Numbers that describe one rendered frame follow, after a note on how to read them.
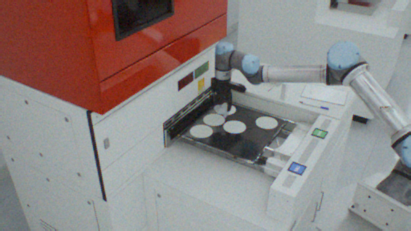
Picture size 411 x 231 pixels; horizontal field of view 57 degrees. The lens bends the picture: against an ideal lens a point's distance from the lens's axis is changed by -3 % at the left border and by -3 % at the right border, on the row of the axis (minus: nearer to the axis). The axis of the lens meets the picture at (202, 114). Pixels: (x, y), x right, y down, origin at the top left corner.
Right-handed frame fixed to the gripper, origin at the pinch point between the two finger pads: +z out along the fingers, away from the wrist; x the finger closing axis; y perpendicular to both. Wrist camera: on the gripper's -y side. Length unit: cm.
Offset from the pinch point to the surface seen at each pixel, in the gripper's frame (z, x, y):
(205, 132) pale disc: 1.3, 8.3, 13.5
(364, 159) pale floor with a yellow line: 91, -30, -135
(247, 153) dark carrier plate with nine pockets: 1.3, 28.2, 3.3
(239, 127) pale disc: 1.3, 9.9, -2.1
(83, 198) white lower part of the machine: 15, 15, 69
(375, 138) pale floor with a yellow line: 92, -49, -163
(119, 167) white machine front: -2, 22, 54
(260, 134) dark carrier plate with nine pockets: 1.3, 18.2, -8.1
